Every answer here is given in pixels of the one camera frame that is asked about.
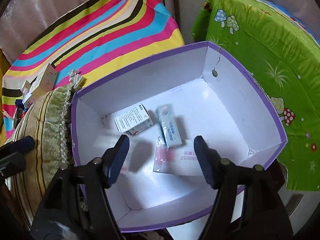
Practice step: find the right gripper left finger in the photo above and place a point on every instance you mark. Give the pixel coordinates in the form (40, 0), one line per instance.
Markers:
(76, 198)

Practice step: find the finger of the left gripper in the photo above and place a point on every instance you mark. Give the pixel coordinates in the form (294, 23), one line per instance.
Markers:
(12, 156)

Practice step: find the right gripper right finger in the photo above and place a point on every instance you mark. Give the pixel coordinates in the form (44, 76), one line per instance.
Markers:
(263, 213)

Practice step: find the white text medicine box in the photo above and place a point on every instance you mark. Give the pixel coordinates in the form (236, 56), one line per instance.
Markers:
(133, 120)

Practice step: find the light blue slim box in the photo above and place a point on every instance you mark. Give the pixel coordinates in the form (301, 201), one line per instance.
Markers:
(167, 120)

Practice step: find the white box with S logo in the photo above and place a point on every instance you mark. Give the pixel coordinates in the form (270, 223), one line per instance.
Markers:
(28, 99)

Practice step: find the cream barcode box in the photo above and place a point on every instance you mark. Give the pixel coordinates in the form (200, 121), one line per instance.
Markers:
(44, 81)

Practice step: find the striped velvet cushion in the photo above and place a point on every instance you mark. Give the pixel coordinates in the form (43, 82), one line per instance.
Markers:
(47, 121)

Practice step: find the white box behind logo box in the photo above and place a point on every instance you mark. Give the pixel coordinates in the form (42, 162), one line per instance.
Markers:
(25, 87)

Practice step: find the clear plastic label bag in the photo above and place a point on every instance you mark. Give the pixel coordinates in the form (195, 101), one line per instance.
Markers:
(180, 161)

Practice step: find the white cushion tassel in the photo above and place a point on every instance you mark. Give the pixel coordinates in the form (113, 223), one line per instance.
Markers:
(76, 80)

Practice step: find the purple white storage box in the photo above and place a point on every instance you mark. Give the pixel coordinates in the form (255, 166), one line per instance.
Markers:
(162, 103)

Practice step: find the green mushroom print cover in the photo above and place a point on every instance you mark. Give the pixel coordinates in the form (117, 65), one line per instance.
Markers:
(283, 56)

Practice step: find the striped colourful cloth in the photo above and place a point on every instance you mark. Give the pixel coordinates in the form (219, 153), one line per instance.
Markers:
(96, 38)

